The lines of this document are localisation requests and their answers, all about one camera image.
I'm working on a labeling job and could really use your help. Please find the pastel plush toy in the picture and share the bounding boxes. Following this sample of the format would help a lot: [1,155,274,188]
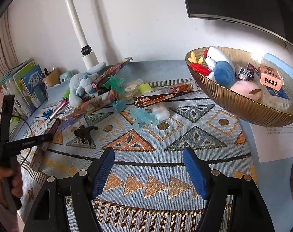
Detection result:
[230,80,262,101]

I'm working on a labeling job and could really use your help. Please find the small QR code box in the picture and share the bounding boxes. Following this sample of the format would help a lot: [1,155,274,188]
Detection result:
[236,68,253,81]

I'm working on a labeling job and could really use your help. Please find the blue white plush toy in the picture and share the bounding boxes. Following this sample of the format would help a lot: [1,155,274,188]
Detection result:
[189,47,236,88]

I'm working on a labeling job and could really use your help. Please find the orange small box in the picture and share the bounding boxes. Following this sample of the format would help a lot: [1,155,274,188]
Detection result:
[259,64,283,91]

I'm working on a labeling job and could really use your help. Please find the dark red narrow box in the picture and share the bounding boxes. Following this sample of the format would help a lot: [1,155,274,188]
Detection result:
[246,63,259,75]

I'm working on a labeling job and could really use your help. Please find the blue floss pick box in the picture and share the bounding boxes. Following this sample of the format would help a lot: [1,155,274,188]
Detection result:
[261,85,291,112]

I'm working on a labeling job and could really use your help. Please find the yellow toy figure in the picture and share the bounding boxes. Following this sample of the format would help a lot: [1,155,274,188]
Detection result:
[188,51,204,64]

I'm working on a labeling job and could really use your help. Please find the person's left hand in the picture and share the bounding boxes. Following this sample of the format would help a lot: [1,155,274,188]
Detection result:
[0,165,24,210]

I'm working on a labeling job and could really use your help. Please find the black toy dinosaur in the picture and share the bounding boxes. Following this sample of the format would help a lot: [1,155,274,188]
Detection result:
[74,125,99,145]

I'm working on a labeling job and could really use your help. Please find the patterned woven table mat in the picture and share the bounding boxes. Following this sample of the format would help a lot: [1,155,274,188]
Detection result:
[18,90,256,231]

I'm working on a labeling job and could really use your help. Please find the white paper sheet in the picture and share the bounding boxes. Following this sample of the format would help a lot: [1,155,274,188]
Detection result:
[250,124,293,163]

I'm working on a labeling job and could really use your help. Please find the stack of books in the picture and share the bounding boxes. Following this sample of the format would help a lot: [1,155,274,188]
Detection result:
[0,59,46,117]

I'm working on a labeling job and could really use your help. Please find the colourful printed flat box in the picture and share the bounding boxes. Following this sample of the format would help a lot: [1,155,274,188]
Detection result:
[73,90,118,115]

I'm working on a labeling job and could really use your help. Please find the gold ribbed glass bowl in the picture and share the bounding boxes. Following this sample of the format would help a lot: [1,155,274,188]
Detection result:
[185,47,293,127]

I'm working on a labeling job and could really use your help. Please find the blue plastic toy piece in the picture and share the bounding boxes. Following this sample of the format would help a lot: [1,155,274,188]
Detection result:
[112,100,127,113]

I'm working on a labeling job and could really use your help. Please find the white cotton plush ball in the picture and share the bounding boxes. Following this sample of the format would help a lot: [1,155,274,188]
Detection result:
[151,103,170,122]

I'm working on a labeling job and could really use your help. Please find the light blue plastic dinosaur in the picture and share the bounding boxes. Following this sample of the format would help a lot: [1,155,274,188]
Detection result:
[130,108,159,129]

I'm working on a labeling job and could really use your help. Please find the brown pen holder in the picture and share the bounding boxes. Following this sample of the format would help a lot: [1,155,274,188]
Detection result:
[43,69,60,88]

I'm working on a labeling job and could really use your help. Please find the long brown pencil box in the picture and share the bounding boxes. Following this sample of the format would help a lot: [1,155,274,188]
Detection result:
[133,91,196,108]

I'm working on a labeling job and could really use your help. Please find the light blue plush toy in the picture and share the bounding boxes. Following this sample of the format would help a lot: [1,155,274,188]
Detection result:
[69,62,107,108]

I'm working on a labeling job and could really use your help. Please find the dark red long box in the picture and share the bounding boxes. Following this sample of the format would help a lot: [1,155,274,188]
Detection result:
[91,57,132,91]

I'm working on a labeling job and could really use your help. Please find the mint green small device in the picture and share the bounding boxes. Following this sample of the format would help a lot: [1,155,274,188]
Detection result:
[59,71,74,83]

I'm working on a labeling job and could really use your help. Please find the teal plastic dinosaur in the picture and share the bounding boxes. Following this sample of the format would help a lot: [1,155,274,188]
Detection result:
[102,75,125,94]

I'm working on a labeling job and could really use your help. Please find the green tape roll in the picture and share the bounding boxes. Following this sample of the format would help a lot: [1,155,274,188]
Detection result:
[138,83,153,94]

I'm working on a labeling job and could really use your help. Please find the white lamp pole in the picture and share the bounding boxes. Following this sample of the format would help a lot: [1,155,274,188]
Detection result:
[65,0,99,70]

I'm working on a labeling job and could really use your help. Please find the black monitor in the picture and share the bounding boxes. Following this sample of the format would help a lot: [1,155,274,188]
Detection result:
[185,0,293,45]

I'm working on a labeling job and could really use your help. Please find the black cable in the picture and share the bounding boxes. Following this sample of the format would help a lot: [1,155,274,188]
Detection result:
[10,114,34,165]

